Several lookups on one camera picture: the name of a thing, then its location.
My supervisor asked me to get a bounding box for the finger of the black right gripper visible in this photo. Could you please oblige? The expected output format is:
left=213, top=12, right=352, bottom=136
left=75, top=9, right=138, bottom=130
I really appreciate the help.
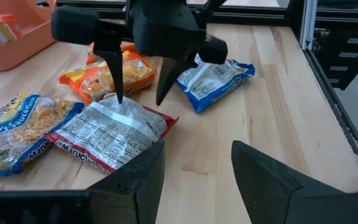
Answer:
left=155, top=57, right=198, bottom=107
left=95, top=50, right=125, bottom=105

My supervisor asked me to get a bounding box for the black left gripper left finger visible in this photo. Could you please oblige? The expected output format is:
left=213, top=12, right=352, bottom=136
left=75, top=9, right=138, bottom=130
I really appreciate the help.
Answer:
left=87, top=139, right=167, bottom=224

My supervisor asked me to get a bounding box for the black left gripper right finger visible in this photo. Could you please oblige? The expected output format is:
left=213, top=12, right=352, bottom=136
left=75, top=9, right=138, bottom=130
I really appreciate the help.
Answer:
left=231, top=140, right=348, bottom=224

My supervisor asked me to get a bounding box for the blue Maruchan ramen pack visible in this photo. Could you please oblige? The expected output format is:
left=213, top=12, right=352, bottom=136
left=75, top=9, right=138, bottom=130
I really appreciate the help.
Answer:
left=0, top=93, right=86, bottom=178
left=175, top=54, right=257, bottom=114

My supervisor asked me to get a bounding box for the red Maruchan ramen pack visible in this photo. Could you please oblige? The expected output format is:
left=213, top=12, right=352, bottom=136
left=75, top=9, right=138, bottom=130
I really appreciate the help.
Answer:
left=44, top=92, right=180, bottom=175

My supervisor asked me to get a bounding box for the orange plastic bin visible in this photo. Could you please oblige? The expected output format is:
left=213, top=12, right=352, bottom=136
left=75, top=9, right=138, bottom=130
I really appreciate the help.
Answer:
left=0, top=0, right=58, bottom=72

